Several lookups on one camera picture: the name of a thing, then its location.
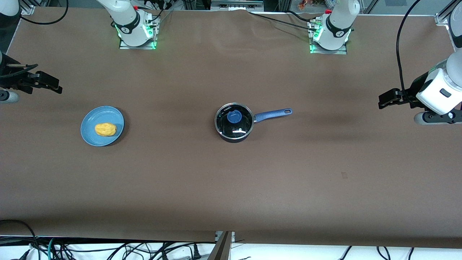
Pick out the yellow potato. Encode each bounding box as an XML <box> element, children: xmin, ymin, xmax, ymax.
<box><xmin>95</xmin><ymin>123</ymin><xmax>117</xmax><ymax>137</ymax></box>

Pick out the glass lid blue knob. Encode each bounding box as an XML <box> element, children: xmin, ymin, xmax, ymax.
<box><xmin>215</xmin><ymin>103</ymin><xmax>254</xmax><ymax>139</ymax></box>

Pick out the blue round plate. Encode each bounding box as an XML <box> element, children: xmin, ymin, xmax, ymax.
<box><xmin>80</xmin><ymin>105</ymin><xmax>125</xmax><ymax>147</ymax></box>

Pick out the aluminium profile beam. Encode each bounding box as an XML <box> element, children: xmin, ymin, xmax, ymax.
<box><xmin>435</xmin><ymin>11</ymin><xmax>452</xmax><ymax>26</ymax></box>

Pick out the brown paper table cover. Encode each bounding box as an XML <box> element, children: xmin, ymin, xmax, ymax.
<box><xmin>0</xmin><ymin>6</ymin><xmax>462</xmax><ymax>250</ymax></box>

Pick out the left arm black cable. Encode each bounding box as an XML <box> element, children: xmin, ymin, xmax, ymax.
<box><xmin>396</xmin><ymin>0</ymin><xmax>423</xmax><ymax>92</ymax></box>

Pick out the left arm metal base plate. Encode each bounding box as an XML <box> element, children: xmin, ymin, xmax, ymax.
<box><xmin>309</xmin><ymin>18</ymin><xmax>348</xmax><ymax>55</ymax></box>

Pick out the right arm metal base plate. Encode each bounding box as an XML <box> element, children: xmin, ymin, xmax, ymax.
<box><xmin>119</xmin><ymin>14</ymin><xmax>158</xmax><ymax>50</ymax></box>

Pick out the black saucepan blue handle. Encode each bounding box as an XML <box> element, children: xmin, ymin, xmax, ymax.
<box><xmin>214</xmin><ymin>103</ymin><xmax>293</xmax><ymax>144</ymax></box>

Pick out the short black base cable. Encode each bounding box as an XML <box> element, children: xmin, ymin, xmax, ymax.
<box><xmin>287</xmin><ymin>10</ymin><xmax>319</xmax><ymax>23</ymax></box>

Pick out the long black base cable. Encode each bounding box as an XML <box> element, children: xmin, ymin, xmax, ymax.
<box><xmin>248</xmin><ymin>12</ymin><xmax>315</xmax><ymax>30</ymax></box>

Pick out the black looped floor cable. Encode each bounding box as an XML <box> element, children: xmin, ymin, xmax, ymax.
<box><xmin>0</xmin><ymin>219</ymin><xmax>41</xmax><ymax>260</ymax></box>

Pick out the grey metal frame box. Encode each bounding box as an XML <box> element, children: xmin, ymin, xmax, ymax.
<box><xmin>210</xmin><ymin>0</ymin><xmax>264</xmax><ymax>12</ymax></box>

